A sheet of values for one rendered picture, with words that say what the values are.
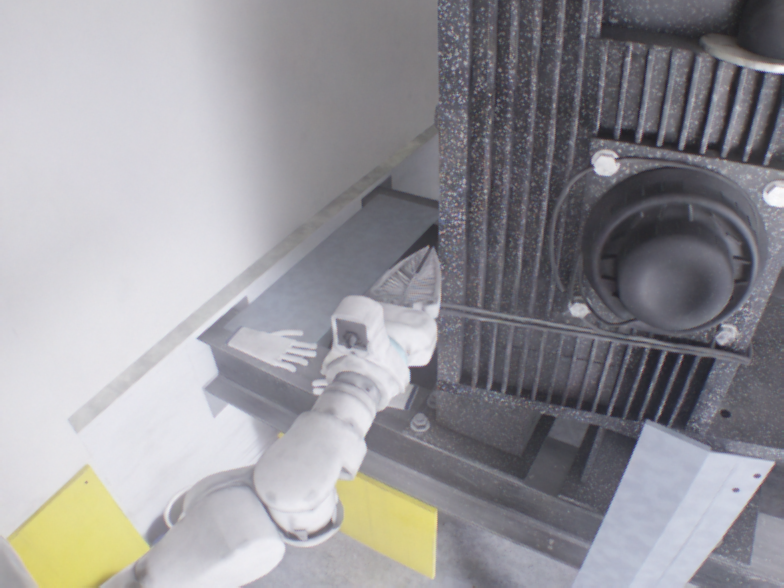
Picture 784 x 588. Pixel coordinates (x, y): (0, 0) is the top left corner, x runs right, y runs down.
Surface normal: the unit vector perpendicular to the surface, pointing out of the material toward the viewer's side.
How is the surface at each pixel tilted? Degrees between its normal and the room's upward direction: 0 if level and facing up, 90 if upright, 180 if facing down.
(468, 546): 0
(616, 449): 0
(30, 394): 90
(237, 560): 90
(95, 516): 87
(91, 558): 87
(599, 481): 0
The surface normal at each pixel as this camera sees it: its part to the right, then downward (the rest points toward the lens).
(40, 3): 0.86, 0.28
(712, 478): -0.31, 0.58
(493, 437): -0.51, 0.54
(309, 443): 0.04, -0.87
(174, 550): -0.36, -0.56
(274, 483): -0.14, -0.74
